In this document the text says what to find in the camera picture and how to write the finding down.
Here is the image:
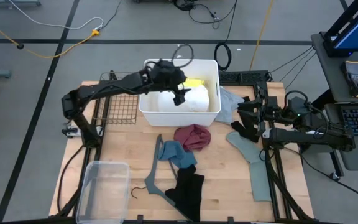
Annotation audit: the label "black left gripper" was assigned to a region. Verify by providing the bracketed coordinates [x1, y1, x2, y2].
[141, 59, 193, 106]

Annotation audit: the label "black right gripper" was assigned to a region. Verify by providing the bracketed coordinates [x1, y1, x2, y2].
[237, 95, 281, 131]

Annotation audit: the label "white cloth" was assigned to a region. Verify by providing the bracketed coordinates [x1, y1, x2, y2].
[157, 84, 210, 113]

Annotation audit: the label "light grey cloth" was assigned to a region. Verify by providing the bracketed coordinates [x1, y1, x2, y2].
[214, 86, 245, 124]

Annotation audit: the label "maroon cloth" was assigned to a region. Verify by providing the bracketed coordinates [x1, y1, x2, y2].
[173, 124, 212, 152]

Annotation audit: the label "long sage green cloth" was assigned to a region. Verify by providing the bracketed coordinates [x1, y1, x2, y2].
[226, 131, 272, 202]

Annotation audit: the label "blue cloth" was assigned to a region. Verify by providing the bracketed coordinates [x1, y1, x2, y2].
[158, 140, 198, 169]

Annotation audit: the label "black pants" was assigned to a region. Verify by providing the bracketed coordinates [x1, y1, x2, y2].
[165, 164, 205, 222]

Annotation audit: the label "yellow cloth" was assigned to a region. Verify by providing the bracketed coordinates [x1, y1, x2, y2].
[183, 78, 205, 88]

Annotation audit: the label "white plastic bin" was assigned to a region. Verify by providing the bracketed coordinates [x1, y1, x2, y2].
[139, 58, 222, 128]

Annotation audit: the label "black power strip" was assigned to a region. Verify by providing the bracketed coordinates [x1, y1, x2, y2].
[219, 70, 270, 85]

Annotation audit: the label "dark grey desk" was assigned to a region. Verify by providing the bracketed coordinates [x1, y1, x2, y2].
[310, 30, 358, 104]

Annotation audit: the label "grey clothes hanger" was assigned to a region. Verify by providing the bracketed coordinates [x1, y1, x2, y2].
[131, 134, 195, 222]

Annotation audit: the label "grey work gloves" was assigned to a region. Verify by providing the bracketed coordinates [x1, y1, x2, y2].
[340, 60, 358, 99]

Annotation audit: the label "clear plastic container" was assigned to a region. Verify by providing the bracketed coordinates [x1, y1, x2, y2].
[75, 161, 131, 224]

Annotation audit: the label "coiled black cable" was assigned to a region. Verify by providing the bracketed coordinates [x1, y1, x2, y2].
[213, 42, 232, 72]

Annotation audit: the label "metal wire basket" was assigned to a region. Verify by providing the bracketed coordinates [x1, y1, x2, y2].
[92, 71, 141, 125]

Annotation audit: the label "black aluminium table frame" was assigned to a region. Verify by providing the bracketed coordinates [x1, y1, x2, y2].
[53, 70, 315, 224]

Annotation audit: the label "orange floor cable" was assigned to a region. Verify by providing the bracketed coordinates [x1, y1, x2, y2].
[249, 0, 275, 71]

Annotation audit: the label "tangled black cable bundle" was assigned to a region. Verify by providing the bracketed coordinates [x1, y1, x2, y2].
[173, 0, 239, 30]

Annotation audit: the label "yellow extension cable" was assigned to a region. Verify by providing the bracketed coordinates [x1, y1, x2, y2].
[0, 12, 101, 60]

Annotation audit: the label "white floor cable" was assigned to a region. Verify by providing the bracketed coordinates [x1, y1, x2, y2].
[7, 0, 104, 30]

